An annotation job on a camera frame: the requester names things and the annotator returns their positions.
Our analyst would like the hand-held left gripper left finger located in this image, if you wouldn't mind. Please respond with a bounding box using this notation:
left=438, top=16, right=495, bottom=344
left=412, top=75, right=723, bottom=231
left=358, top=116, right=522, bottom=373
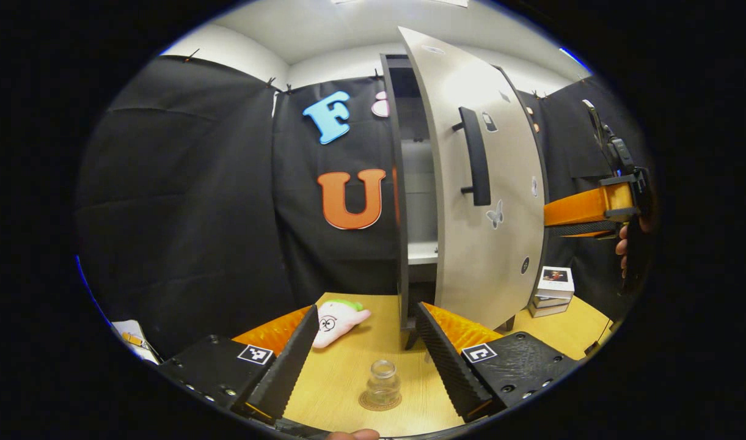
left=159, top=304, right=321, bottom=425

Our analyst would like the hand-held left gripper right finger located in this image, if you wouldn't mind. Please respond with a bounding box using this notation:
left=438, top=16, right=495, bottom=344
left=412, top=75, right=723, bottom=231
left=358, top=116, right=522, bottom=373
left=414, top=301, right=582, bottom=423

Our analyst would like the clear glass bottle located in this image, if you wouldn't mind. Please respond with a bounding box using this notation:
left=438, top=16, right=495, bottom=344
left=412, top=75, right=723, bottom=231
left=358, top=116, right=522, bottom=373
left=365, top=359, right=403, bottom=406

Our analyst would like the round brown coaster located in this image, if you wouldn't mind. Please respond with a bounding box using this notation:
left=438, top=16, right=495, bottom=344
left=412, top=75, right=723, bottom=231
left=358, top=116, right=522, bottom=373
left=358, top=391, right=403, bottom=412

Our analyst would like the grey cabinet door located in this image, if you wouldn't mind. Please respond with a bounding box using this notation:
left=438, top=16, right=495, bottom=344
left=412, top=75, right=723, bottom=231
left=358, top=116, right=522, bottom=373
left=399, top=26, right=548, bottom=331

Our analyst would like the black door handle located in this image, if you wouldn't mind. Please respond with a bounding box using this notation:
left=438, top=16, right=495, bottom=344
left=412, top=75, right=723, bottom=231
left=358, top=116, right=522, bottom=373
left=452, top=107, right=492, bottom=207

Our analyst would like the white portrait cover book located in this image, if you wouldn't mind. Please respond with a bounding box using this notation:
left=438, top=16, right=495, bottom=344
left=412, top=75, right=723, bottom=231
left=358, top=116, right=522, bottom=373
left=537, top=266, right=576, bottom=299

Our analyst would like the pink white plush toy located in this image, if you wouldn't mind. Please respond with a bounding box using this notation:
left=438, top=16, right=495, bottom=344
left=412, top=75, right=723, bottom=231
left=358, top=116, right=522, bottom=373
left=312, top=299, right=372, bottom=350

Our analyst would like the white printed paper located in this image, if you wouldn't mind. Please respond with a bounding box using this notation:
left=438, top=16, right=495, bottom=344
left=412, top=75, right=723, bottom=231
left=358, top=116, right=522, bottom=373
left=112, top=319, right=161, bottom=365

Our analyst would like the black backdrop cloth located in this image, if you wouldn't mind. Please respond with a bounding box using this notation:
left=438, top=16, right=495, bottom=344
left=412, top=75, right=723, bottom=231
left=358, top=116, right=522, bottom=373
left=76, top=55, right=653, bottom=362

